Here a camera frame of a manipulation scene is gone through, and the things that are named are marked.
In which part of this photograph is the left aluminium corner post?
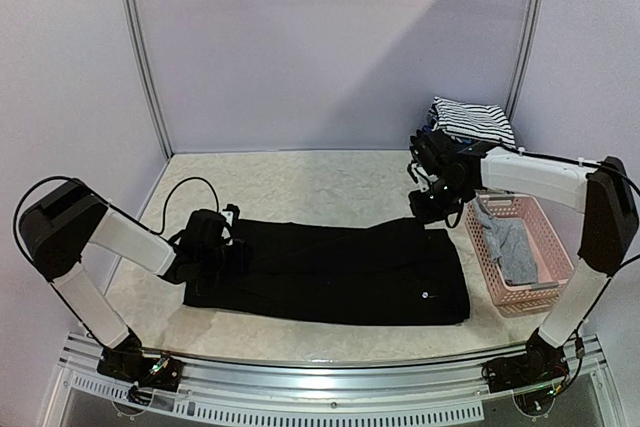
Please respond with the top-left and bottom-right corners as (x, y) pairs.
(122, 0), (175, 162)

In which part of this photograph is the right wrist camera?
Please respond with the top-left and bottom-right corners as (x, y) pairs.
(407, 161), (430, 192)

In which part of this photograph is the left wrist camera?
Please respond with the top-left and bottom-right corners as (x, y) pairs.
(220, 203), (240, 226)

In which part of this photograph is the aluminium front rail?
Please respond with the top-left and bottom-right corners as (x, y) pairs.
(43, 334), (625, 426)

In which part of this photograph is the black garment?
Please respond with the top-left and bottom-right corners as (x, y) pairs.
(183, 217), (470, 327)

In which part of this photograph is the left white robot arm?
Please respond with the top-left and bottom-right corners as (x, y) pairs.
(12, 175), (239, 381)

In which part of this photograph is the pink plastic laundry basket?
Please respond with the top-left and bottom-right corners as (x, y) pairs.
(465, 193), (574, 317)

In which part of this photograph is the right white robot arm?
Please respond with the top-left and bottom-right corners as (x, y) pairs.
(409, 130), (639, 348)

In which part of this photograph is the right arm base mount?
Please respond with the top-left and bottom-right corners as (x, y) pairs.
(481, 328), (585, 397)

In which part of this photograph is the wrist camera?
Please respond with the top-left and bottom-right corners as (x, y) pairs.
(220, 203), (240, 226)
(407, 161), (430, 192)

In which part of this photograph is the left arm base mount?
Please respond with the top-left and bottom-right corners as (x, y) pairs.
(97, 332), (185, 392)

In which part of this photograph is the grey garment in basket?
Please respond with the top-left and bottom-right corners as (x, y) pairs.
(471, 199), (539, 286)

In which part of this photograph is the right aluminium corner post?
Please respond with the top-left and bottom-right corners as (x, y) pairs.
(505, 0), (542, 120)

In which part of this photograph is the black white striped shirt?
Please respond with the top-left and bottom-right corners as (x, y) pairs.
(425, 97), (516, 148)

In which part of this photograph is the aluminium corner post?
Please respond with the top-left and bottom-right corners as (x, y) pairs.
(122, 0), (175, 162)
(505, 0), (542, 120)

